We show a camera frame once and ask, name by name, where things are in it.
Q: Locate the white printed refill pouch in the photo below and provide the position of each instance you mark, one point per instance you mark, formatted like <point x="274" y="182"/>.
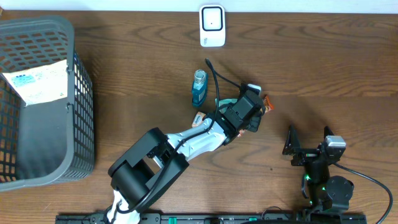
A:
<point x="40" y="84"/>

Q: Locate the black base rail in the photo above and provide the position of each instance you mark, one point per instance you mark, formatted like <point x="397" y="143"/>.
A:
<point x="156" y="218"/>

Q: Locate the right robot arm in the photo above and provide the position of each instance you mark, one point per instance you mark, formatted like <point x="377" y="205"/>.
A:
<point x="328" y="195"/>

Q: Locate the blue mouthwash bottle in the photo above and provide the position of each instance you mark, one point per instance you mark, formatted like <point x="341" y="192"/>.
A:
<point x="199" y="88"/>

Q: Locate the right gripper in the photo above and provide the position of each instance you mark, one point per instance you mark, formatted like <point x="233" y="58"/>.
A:
<point x="305" y="155"/>

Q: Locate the light blue wipes packet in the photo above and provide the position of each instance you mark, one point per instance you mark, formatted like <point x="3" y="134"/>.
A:
<point x="225" y="102"/>

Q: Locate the small orange tissue pack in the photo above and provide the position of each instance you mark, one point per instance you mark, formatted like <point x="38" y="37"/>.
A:
<point x="198" y="119"/>

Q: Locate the red Top chocolate bar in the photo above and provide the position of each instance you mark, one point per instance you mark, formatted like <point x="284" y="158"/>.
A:
<point x="268" y="104"/>

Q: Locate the white barcode scanner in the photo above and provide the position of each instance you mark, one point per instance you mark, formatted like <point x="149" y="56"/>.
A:
<point x="212" y="26"/>

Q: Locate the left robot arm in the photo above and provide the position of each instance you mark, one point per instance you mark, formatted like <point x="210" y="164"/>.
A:
<point x="151" y="165"/>

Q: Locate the grey plastic mesh basket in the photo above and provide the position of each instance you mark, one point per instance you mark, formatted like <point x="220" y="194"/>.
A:
<point x="46" y="143"/>

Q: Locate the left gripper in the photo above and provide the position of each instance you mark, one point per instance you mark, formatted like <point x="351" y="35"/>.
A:
<point x="254" y="114"/>

